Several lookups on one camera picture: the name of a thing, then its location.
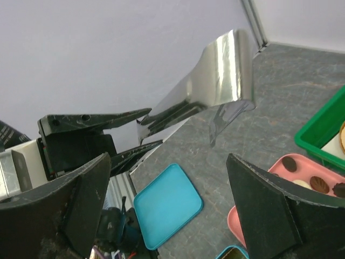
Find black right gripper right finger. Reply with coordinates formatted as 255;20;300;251
226;154;344;258

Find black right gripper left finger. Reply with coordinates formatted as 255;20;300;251
1;153;111;258

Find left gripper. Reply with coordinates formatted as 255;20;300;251
36;108;163;180

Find pink chocolate tray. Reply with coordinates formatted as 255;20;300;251
227;153;345;249

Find metal tongs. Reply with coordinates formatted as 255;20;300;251
137;29;256;146

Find blue chocolate tin box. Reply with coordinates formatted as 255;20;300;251
215;245;249;259

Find green plastic crate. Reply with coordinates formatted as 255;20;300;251
294;87;344;173

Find blue tin lid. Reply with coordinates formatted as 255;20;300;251
133;163;203;250

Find decorated ceramic plate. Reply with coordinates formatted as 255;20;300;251
339;122;345;154

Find aluminium frame rail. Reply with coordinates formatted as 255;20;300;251
240;0;268;52

